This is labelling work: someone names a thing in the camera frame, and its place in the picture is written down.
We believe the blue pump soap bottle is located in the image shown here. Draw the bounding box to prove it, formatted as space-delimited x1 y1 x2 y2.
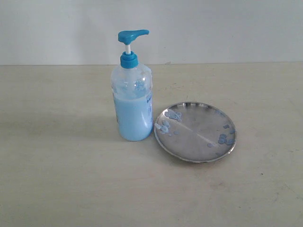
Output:
110 29 153 141

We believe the round stainless steel plate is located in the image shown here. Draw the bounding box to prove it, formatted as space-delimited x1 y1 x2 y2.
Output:
154 102 237 163

